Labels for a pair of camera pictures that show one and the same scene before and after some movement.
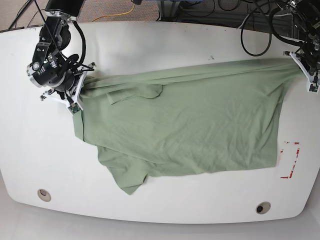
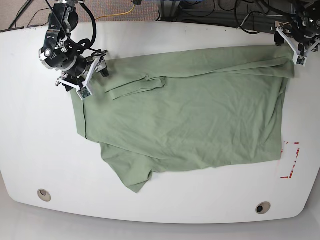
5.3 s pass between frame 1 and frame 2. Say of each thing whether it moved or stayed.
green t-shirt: moved
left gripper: moved
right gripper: moved
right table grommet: stayed
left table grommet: stayed
